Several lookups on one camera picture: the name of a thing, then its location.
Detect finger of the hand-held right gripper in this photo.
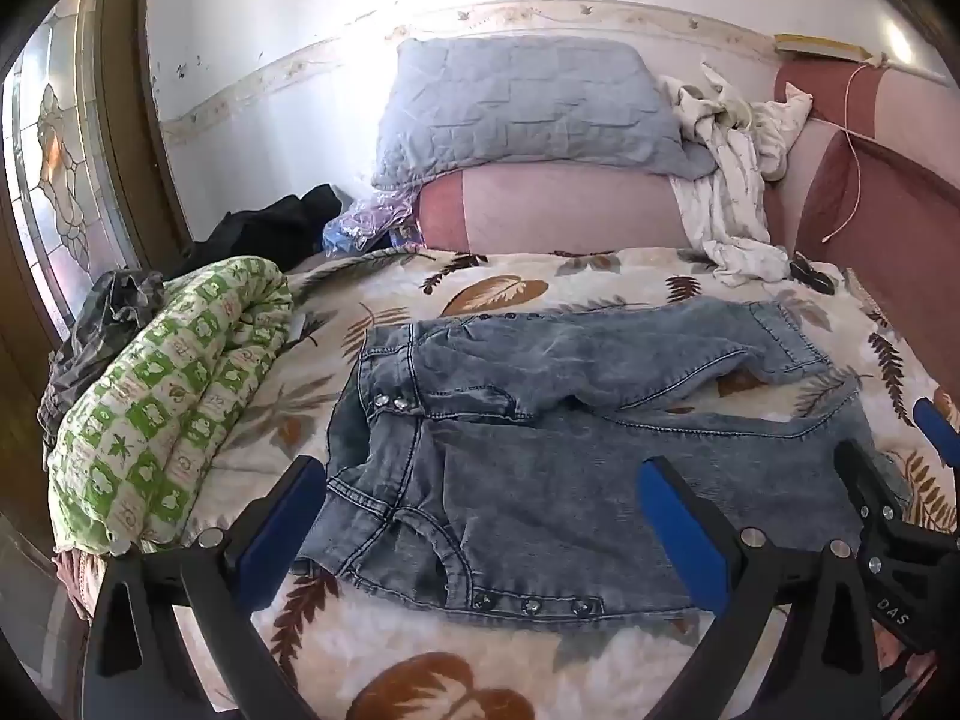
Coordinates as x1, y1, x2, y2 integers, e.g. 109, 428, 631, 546
913, 396, 960, 467
834, 438, 914, 541

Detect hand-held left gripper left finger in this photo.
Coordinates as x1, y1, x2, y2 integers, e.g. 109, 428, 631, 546
81, 454, 331, 720

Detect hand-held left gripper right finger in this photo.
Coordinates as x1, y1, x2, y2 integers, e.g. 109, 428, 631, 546
636, 456, 883, 720

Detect blue denim pants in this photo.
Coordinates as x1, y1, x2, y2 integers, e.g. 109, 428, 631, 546
296, 298, 913, 625

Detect green patterned rolled quilt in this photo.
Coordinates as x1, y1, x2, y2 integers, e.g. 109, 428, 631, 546
46, 255, 295, 557

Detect small black object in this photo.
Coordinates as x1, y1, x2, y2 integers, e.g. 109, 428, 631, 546
787, 255, 840, 293

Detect pink bed sheet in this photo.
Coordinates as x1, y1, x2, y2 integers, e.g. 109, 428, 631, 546
52, 549, 107, 622

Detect dark grey garment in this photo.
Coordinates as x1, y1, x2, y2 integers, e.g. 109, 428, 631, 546
41, 268, 167, 460

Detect leaf print fleece blanket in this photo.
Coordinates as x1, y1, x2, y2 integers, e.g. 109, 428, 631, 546
172, 244, 960, 720

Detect black clothing pile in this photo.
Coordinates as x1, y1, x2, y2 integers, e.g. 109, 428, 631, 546
190, 184, 347, 272

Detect crumpled white garment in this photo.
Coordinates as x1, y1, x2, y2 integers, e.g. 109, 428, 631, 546
658, 62, 815, 287

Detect clear purple plastic bag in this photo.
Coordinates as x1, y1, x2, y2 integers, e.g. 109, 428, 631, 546
322, 191, 422, 256

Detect pink upholstered headboard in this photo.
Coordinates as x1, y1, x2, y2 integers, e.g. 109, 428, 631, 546
416, 58, 960, 395

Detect stained glass window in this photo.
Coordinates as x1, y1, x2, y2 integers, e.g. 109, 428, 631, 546
2, 0, 130, 350

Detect grey-blue quilted pillow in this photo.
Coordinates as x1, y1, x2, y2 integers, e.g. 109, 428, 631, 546
373, 37, 715, 191

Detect thin beige cord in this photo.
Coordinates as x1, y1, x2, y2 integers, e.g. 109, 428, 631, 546
820, 52, 890, 245

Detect wooden door frame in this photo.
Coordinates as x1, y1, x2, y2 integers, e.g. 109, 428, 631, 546
94, 0, 197, 260

